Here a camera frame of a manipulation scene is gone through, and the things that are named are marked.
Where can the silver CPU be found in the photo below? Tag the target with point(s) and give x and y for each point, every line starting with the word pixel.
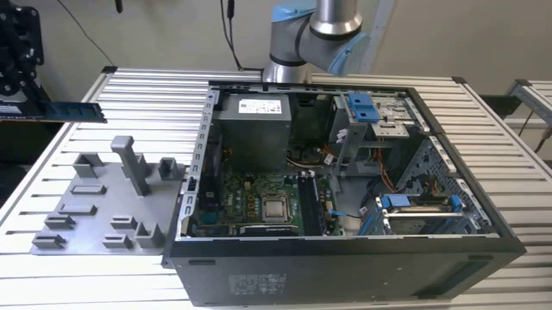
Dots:
pixel 275 210

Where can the black plastic corner cap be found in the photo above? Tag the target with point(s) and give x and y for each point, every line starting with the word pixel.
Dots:
pixel 110 69
pixel 460 80

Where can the black equipment stand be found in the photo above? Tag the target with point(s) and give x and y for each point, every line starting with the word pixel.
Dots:
pixel 25 142

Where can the green motherboard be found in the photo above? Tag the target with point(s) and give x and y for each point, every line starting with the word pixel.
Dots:
pixel 239 193

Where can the black empty RAM slot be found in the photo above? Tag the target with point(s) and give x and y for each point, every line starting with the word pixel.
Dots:
pixel 305 206

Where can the grey plastic parts rack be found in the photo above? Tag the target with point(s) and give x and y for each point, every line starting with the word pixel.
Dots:
pixel 112 197

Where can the black graphics card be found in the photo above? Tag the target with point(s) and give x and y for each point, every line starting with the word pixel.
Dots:
pixel 267 230

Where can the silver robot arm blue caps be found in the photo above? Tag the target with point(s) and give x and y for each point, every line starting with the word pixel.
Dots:
pixel 293 42

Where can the adjacent aluminium table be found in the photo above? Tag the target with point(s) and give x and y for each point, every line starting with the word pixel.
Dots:
pixel 532 97

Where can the blue plastic drive clip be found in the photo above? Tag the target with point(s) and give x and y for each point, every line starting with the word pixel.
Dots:
pixel 366 116
pixel 358 100

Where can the grey metal drive cage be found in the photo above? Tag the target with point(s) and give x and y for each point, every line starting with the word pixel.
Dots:
pixel 351 139

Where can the hard disk in blue carrier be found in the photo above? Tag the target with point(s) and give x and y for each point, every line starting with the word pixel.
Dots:
pixel 394 201

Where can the grey power supply unit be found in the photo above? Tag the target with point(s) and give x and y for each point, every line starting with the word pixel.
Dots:
pixel 254 142

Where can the black PC case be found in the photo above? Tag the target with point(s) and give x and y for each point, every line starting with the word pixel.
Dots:
pixel 345 271

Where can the green RAM stick white label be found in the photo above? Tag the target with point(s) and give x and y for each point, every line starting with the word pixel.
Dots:
pixel 73 112

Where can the CPU socket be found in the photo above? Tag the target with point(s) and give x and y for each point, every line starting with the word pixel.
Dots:
pixel 273 195

